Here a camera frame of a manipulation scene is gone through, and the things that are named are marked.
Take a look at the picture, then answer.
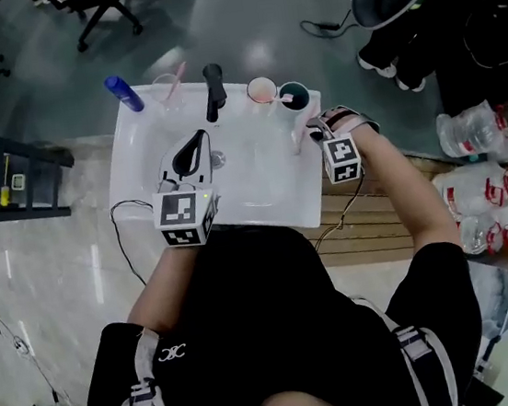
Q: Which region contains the grey backpack strap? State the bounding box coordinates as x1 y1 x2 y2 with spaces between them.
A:
347 283 461 406
107 325 170 406

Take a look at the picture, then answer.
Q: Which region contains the black faucet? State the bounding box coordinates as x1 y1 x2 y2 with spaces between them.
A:
198 62 232 125

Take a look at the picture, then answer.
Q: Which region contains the clear glass cup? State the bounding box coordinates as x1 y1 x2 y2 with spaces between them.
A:
149 71 187 114

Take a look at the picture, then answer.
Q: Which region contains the black case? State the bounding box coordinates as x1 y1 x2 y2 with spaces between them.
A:
428 1 508 127

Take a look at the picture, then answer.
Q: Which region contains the clear plastic bag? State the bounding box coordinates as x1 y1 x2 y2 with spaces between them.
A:
468 256 508 341

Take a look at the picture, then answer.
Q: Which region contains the green cup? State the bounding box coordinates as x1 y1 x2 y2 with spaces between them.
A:
274 79 312 115

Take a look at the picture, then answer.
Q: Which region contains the white cup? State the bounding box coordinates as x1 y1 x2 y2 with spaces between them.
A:
244 75 280 107

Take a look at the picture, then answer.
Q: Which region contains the white washbasin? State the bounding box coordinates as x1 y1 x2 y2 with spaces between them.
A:
94 61 340 256

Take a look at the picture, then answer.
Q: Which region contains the wooden slatted pallet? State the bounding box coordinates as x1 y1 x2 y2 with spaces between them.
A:
297 144 479 274

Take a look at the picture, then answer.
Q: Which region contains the person's black shirt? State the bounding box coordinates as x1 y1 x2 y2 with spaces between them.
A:
63 194 494 406

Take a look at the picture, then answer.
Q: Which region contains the black power cable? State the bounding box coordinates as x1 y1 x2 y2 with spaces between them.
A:
298 7 361 44

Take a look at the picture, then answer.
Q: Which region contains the white power adapter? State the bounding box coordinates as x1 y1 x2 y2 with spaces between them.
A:
11 333 29 358

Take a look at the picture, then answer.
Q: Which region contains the small white square device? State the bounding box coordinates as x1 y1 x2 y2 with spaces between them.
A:
10 171 30 192

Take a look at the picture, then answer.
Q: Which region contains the person's left forearm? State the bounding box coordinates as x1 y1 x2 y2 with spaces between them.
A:
117 240 206 338

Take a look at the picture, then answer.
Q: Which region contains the person's right forearm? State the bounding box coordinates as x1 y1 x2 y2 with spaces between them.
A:
354 118 466 266

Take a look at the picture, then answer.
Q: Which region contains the yellow brush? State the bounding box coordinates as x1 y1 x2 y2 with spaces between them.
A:
0 154 17 207

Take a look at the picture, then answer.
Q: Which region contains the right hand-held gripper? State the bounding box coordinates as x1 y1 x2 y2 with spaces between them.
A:
304 99 388 190

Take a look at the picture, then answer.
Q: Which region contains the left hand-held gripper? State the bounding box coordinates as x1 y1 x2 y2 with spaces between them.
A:
142 127 227 253

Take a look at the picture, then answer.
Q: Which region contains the pink toothbrush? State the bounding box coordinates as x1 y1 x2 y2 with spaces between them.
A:
261 90 296 108
288 119 322 157
161 61 193 103

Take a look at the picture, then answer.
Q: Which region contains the blue bottle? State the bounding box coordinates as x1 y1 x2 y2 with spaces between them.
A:
102 71 146 117

